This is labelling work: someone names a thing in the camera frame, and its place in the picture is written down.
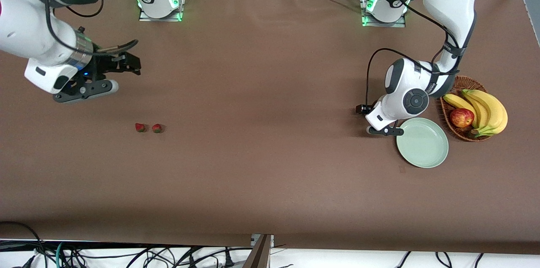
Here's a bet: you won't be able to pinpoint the pale green plate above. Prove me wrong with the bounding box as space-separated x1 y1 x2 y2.
396 117 449 169

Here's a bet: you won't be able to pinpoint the yellow banana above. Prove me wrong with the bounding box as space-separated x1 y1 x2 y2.
464 95 491 130
462 89 508 138
443 94 478 128

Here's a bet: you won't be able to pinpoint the red apple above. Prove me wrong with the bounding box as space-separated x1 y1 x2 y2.
449 108 475 129

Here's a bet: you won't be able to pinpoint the brown wicker basket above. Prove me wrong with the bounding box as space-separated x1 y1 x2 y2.
439 76 494 142

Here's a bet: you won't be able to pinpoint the brown table cover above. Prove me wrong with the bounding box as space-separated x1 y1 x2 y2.
0 0 540 255

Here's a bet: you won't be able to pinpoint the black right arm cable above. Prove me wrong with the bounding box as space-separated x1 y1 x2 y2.
40 0 140 55

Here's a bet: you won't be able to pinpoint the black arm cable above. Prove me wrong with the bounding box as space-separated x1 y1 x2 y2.
365 0 469 108
40 0 140 55

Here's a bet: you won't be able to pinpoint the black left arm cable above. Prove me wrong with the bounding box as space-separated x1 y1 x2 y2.
365 0 469 108

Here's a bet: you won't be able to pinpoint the metal base plate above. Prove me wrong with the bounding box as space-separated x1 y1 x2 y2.
138 0 186 22
359 0 407 28

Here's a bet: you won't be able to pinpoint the brown wooden post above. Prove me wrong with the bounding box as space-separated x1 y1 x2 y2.
244 234 274 268

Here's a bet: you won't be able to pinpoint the thick black cable loop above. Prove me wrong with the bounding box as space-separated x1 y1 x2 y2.
0 221 49 268

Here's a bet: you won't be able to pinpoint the tangled black cables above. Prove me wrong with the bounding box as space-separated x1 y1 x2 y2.
63 245 237 268

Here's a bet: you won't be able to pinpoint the teal cable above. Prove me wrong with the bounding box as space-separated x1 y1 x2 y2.
55 241 70 268

